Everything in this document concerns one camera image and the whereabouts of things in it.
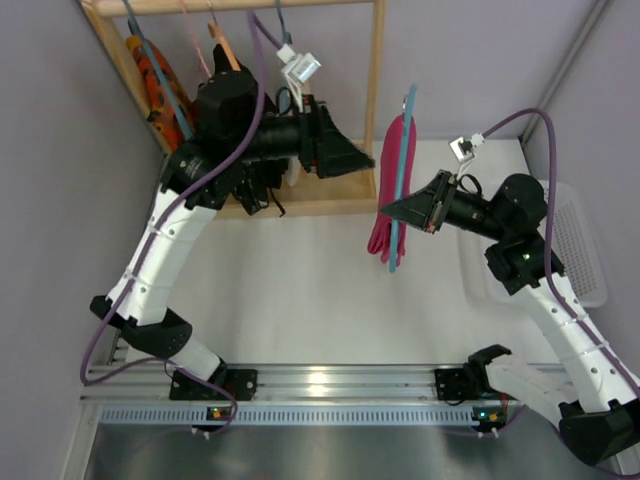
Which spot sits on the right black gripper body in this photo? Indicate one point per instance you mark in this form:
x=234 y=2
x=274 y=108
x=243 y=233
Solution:
x=440 y=201

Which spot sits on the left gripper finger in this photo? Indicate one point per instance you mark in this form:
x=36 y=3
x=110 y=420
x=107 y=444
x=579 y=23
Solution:
x=336 y=165
x=337 y=148

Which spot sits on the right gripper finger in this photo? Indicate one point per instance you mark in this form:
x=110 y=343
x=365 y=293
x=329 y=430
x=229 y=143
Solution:
x=420 y=205
x=416 y=220

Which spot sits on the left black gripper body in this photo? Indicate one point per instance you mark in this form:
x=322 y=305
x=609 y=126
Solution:
x=310 y=138

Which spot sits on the pink trousers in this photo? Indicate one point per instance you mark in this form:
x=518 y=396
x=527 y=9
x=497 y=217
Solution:
x=379 y=242

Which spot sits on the light blue hanger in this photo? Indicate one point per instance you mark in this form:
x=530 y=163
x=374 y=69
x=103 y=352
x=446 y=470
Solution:
x=407 y=115

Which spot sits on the grey-blue hanger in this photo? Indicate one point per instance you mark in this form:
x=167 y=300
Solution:
x=286 y=35

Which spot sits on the beige trousers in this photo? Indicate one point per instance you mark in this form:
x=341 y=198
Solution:
x=292 y=172

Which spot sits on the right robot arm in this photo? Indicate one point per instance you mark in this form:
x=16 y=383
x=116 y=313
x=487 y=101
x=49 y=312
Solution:
x=596 y=414

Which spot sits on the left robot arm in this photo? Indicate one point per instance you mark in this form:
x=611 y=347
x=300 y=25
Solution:
x=232 y=134

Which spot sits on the black white patterned trousers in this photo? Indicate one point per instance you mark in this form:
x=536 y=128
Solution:
x=252 y=194

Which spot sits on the orange wooden hanger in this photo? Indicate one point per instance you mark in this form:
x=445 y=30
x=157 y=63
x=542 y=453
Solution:
x=221 y=42

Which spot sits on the orange patterned trousers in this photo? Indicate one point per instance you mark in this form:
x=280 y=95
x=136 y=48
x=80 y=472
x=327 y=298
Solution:
x=162 y=116

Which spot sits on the blue hanger far left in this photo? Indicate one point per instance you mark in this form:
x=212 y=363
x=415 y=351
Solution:
x=160 y=75

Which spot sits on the wooden clothes rack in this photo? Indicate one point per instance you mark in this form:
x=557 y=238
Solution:
x=354 y=193

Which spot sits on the white plastic basket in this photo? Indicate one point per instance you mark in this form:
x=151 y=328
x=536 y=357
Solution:
x=572 y=242

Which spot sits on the pink wire hanger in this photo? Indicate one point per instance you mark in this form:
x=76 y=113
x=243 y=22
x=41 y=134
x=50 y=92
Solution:
x=192 y=33

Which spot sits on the aluminium rail base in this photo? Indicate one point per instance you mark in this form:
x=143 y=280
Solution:
x=302 y=395

